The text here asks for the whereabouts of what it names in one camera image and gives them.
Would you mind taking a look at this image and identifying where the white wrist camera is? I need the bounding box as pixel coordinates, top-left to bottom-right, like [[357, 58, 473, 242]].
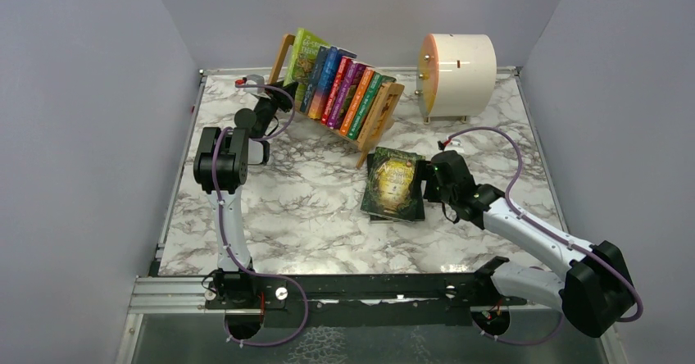
[[234, 75, 271, 100], [437, 139, 464, 152]]

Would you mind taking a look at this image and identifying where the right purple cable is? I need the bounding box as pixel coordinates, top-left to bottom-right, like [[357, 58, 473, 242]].
[[437, 126, 644, 348]]

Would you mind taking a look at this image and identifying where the purple 117-storey treehouse book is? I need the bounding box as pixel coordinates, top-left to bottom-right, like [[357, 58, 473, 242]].
[[326, 61, 367, 129]]

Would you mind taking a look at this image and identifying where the green 104-storey treehouse book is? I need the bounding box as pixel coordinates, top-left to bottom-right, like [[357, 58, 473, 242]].
[[347, 72, 396, 140]]

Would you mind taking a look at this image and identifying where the wooden book rack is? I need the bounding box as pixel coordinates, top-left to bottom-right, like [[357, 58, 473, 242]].
[[269, 29, 404, 169]]

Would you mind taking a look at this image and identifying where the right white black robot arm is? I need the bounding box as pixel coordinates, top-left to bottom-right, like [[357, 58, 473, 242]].
[[416, 150, 638, 338]]

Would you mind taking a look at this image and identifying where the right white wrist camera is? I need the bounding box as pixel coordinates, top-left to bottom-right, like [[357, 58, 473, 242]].
[[437, 139, 464, 152]]

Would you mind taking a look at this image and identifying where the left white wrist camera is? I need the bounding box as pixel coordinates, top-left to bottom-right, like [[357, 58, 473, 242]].
[[234, 75, 271, 100]]

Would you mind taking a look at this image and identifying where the red 13-storey treehouse book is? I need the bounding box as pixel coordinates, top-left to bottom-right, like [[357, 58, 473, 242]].
[[320, 55, 354, 125]]

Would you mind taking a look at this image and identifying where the blue sunset cover book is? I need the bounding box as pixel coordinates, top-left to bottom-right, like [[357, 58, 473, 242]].
[[307, 47, 357, 120]]

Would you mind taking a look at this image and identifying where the lime green 65-storey treehouse book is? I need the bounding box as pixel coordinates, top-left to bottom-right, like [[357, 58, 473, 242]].
[[284, 27, 330, 109]]

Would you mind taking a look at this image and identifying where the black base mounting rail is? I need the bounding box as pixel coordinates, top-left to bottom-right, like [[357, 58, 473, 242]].
[[202, 271, 527, 330]]

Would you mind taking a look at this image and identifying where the black bottom book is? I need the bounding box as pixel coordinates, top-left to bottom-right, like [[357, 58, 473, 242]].
[[366, 153, 425, 224]]

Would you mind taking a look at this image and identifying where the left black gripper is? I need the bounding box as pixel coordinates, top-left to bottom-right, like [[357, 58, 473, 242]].
[[253, 79, 296, 139]]

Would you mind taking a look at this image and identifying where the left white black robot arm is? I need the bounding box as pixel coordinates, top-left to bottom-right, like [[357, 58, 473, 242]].
[[193, 82, 298, 309]]

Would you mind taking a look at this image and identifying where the orange Huckleberry Finn book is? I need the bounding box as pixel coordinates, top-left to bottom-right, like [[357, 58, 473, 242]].
[[368, 82, 399, 139]]

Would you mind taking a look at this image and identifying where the dark green forest cover book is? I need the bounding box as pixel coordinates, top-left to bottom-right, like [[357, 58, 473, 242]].
[[361, 147, 425, 222]]

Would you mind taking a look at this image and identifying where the white cylindrical drum box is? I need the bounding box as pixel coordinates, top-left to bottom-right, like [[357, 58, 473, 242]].
[[415, 34, 497, 124]]

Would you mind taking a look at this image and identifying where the aluminium table frame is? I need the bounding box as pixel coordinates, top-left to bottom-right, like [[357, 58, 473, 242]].
[[117, 68, 626, 363]]

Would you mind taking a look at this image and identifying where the orange 78-storey treehouse book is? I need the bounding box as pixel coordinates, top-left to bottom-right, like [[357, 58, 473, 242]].
[[339, 66, 375, 136]]

